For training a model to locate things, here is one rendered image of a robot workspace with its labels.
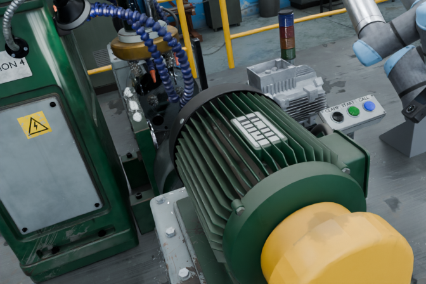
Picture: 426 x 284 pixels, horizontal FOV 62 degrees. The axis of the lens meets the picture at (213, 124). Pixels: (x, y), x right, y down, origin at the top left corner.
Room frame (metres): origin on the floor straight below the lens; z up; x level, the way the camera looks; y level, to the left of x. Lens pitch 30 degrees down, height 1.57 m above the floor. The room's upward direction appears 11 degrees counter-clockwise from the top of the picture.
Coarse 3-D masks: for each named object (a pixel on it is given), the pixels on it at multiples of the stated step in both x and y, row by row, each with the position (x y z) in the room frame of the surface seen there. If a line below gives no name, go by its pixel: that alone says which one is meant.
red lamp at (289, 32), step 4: (280, 28) 1.35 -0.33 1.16; (284, 28) 1.34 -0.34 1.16; (288, 28) 1.34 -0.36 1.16; (292, 28) 1.34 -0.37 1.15; (280, 32) 1.36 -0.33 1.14; (284, 32) 1.34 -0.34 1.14; (288, 32) 1.34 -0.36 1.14; (292, 32) 1.34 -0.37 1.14; (280, 36) 1.36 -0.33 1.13; (284, 36) 1.34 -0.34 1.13; (288, 36) 1.34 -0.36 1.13; (292, 36) 1.34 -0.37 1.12
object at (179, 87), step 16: (144, 64) 1.23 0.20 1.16; (128, 80) 1.25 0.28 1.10; (144, 80) 1.14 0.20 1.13; (160, 80) 1.15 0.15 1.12; (176, 80) 1.16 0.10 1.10; (144, 96) 1.13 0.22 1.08; (160, 96) 1.14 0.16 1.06; (192, 96) 1.17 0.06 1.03; (144, 112) 1.13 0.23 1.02; (160, 112) 1.14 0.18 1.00; (176, 112) 1.15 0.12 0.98; (160, 128) 1.14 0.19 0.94
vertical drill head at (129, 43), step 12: (120, 0) 0.90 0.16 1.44; (132, 0) 0.89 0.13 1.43; (144, 0) 0.90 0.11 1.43; (144, 12) 0.90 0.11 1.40; (144, 24) 0.89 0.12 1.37; (120, 36) 0.90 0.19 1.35; (132, 36) 0.87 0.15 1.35; (156, 36) 0.88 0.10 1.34; (120, 48) 0.87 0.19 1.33; (132, 48) 0.85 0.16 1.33; (144, 48) 0.85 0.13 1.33; (168, 48) 0.87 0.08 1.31; (132, 60) 0.86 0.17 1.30; (168, 60) 0.90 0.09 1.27; (132, 72) 0.88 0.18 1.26
